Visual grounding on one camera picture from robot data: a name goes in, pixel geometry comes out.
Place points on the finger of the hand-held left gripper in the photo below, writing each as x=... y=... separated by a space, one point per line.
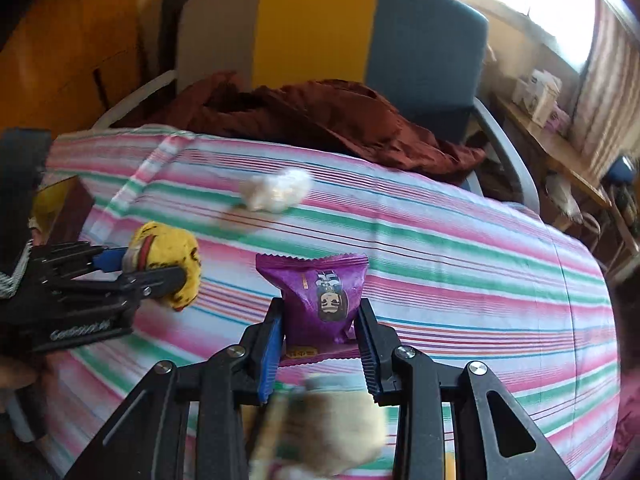
x=150 y=282
x=107 y=260

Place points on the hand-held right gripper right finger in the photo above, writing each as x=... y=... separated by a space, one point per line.
x=371 y=355

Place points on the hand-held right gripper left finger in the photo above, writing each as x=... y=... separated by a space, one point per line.
x=267 y=355

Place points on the yellow spotted soft toy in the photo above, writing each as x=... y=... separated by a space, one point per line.
x=170 y=250

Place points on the gold tin box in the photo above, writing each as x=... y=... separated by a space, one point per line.
x=70 y=210

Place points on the purple snack packet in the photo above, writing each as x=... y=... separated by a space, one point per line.
x=320 y=295

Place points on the white ball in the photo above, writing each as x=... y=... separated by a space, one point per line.
x=275 y=190

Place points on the striped tablecloth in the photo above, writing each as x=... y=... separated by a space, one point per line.
x=450 y=270

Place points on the wooden wardrobe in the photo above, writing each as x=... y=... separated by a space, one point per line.
x=60 y=35

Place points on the dark red cloth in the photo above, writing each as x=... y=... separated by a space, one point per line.
x=325 y=120

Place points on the black rolled mat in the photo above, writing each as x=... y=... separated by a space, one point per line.
x=172 y=25

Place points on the wooden side desk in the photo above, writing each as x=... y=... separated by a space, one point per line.
x=555 y=155

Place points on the grey yellow blue chair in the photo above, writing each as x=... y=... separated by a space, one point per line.
x=320 y=35

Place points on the pink carton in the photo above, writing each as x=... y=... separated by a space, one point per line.
x=560 y=120

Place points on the white cartons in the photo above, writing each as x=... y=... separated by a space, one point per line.
x=535 y=95

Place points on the blue cup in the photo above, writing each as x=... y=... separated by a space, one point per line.
x=621 y=170

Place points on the patterned curtain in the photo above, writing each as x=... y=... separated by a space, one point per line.
x=610 y=85

